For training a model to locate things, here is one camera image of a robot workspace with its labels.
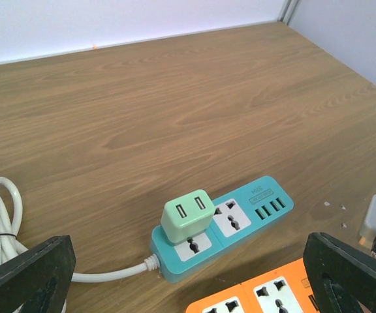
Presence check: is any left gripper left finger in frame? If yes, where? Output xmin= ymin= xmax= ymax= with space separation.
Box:
xmin=0 ymin=235 xmax=76 ymax=312

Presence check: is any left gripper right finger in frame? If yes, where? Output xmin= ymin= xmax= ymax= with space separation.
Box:
xmin=304 ymin=232 xmax=376 ymax=312

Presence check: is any teal power strip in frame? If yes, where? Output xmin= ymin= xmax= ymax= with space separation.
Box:
xmin=150 ymin=176 xmax=294 ymax=283

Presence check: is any green plug adapter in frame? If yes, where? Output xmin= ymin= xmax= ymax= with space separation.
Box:
xmin=161 ymin=189 xmax=215 ymax=245

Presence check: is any orange power strip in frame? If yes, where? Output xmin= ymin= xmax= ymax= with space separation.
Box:
xmin=185 ymin=258 xmax=320 ymax=313

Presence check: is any right aluminium frame post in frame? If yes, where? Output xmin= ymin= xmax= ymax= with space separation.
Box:
xmin=277 ymin=0 xmax=300 ymax=25

